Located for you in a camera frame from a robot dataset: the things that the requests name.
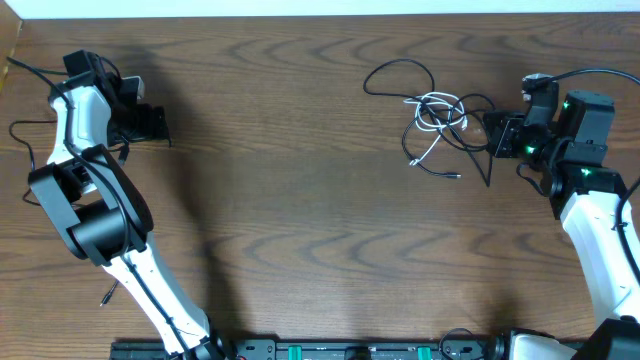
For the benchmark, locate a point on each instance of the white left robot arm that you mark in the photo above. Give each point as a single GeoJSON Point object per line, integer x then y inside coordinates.
{"type": "Point", "coordinates": [96, 209]}

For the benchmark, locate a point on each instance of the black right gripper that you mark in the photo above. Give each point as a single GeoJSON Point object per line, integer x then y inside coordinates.
{"type": "Point", "coordinates": [500, 139]}

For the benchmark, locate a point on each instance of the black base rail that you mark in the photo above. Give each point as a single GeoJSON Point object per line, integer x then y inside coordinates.
{"type": "Point", "coordinates": [457, 344]}

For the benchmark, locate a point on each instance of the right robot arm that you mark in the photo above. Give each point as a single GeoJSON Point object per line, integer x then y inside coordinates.
{"type": "Point", "coordinates": [564, 139]}

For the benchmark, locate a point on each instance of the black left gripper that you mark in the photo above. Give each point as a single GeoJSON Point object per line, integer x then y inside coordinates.
{"type": "Point", "coordinates": [149, 129]}

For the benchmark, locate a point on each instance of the cardboard side panel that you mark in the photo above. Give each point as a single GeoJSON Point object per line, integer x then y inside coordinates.
{"type": "Point", "coordinates": [10, 28]}

